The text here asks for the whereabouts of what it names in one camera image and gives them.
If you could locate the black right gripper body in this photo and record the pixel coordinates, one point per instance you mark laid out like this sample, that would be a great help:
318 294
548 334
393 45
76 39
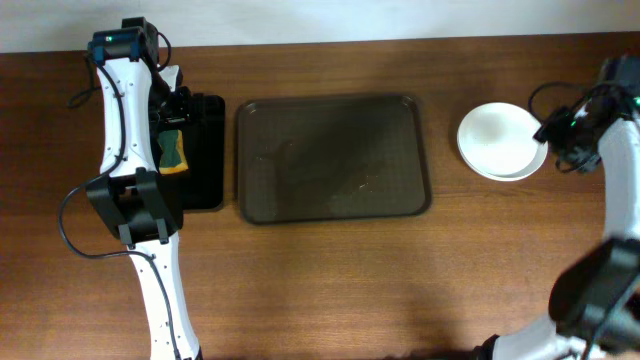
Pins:
552 133

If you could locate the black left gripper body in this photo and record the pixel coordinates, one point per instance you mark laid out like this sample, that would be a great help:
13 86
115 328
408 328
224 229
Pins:
175 116

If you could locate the yellow green sponge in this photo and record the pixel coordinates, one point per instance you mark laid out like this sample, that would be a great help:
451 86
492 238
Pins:
173 159

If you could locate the cream white plate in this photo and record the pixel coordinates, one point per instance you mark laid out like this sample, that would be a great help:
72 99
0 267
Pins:
498 137

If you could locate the light blue plate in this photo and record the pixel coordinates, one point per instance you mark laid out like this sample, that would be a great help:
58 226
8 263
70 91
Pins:
535 164

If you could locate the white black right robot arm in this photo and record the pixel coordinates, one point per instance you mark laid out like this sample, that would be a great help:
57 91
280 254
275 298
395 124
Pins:
593 308

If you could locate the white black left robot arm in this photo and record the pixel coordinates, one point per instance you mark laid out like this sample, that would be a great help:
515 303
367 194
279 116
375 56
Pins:
136 204

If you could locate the black rectangular sponge tray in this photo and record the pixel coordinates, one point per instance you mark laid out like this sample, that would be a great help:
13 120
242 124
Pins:
201 186

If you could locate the dark brown serving tray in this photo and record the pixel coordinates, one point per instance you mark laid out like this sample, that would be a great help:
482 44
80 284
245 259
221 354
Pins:
330 158

